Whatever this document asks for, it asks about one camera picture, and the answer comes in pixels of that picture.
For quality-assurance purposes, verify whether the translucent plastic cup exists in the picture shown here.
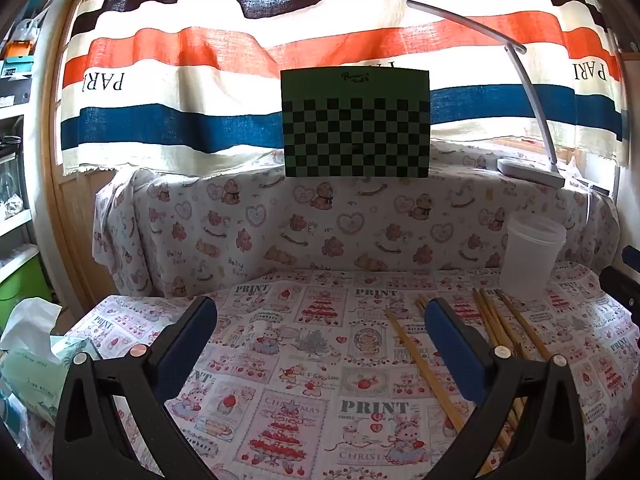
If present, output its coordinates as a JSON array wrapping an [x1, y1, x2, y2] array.
[[499, 211, 567, 303]]

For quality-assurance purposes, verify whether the white shelf unit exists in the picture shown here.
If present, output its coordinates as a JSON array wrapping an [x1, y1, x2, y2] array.
[[0, 0, 56, 286]]

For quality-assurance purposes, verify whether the green storage bin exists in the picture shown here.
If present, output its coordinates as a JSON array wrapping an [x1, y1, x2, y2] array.
[[0, 252, 51, 321]]

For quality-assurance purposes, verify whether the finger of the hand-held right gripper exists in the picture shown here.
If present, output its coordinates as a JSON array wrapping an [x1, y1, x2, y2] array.
[[599, 265, 640, 323]]

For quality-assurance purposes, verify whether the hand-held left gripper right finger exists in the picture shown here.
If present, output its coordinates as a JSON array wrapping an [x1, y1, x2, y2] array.
[[424, 297, 586, 480]]

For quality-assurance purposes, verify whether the green checkered board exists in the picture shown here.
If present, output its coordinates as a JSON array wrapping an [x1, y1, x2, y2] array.
[[280, 67, 432, 179]]

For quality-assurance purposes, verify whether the white desk lamp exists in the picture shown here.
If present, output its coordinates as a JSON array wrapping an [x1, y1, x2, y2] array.
[[406, 0, 567, 190]]

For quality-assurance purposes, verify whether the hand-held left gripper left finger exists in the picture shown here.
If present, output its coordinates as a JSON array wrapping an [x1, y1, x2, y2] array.
[[52, 296, 218, 480]]

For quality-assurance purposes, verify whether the striped fabric curtain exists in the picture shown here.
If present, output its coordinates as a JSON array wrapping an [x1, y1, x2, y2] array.
[[60, 0, 631, 177]]

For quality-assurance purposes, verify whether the green tissue pack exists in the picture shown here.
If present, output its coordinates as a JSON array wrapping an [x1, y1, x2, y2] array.
[[0, 297, 103, 428]]

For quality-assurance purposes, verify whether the bear print cloth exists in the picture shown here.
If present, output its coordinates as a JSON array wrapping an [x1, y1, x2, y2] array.
[[92, 140, 621, 301]]

